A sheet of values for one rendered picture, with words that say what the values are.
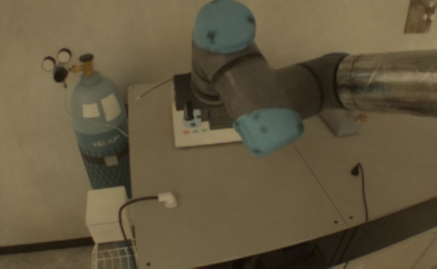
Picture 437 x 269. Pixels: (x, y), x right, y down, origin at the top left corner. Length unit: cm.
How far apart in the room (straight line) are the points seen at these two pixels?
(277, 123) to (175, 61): 124
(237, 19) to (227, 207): 39
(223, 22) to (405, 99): 22
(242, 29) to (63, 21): 120
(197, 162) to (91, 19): 94
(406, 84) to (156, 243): 47
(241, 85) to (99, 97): 93
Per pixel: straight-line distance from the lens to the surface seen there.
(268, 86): 37
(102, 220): 92
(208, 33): 37
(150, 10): 147
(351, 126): 87
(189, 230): 61
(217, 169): 72
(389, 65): 38
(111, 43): 152
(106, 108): 125
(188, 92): 53
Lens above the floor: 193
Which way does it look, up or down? 35 degrees down
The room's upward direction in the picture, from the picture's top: straight up
